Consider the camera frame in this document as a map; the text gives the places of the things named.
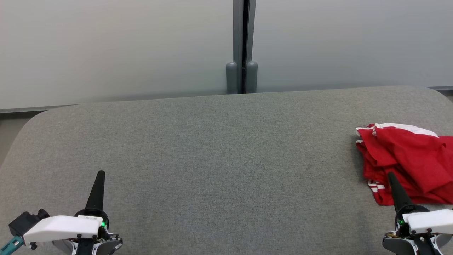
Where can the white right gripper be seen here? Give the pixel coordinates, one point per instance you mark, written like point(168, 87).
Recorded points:
point(431, 221)

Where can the teal left camera connector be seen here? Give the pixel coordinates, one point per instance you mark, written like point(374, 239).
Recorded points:
point(10, 244)

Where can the grey vertical partition frame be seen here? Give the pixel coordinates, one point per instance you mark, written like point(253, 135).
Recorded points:
point(244, 30)

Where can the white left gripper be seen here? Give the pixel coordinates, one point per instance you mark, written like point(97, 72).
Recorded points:
point(60, 226)

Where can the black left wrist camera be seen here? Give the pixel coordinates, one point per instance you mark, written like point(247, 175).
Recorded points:
point(23, 223)

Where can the grey wall base rail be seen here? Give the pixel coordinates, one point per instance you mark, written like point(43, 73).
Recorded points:
point(440, 88)
point(32, 109)

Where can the grey cylindrical bumper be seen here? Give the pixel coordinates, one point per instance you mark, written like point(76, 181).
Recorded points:
point(231, 78)
point(252, 77)

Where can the red shorts with white panels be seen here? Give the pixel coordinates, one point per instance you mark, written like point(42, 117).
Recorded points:
point(417, 156)

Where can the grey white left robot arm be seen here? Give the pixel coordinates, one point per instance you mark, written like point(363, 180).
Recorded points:
point(109, 244)

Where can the red jersey shirt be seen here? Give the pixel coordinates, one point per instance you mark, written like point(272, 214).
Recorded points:
point(380, 196)

